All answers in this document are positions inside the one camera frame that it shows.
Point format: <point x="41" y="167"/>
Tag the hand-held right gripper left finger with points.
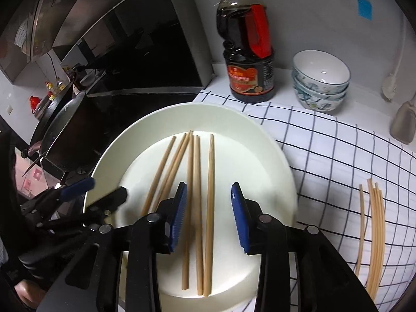
<point x="178" y="217"/>

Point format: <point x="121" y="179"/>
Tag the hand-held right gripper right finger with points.
<point x="240" y="217"/>

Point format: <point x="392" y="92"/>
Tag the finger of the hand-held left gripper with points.
<point x="78" y="187"/>
<point x="109" y="200"/>

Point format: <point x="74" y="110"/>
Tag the light wooden chopstick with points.
<point x="209" y="201"/>
<point x="197" y="201"/>
<point x="159" y="175"/>
<point x="189" y="162"/>
<point x="172" y="165"/>

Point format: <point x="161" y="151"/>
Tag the white round plate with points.
<point x="243" y="143"/>

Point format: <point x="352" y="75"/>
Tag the pile of wooden chopsticks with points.
<point x="378" y="234"/>

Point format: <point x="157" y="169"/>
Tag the person's left hand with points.
<point x="29" y="295"/>

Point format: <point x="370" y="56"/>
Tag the gas stove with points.
<point x="71" y="175"/>

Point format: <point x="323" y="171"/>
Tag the pink printed box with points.
<point x="32" y="175"/>

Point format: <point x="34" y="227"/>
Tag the dark cooking pot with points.
<point x="74" y="136"/>

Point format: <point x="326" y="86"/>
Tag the white black checkered cloth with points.
<point x="325" y="156"/>

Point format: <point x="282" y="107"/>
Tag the dark soy sauce bottle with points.
<point x="250" y="78"/>

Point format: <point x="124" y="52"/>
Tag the white floral bowl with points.
<point x="325" y="90"/>
<point x="320" y="102"/>
<point x="320" y="68"/>

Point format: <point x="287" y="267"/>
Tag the black range hood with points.
<point x="146" y="55"/>

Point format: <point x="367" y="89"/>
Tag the metal spatula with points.
<point x="403" y="123"/>

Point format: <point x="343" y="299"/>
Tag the blue wall sticker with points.
<point x="365" y="6"/>

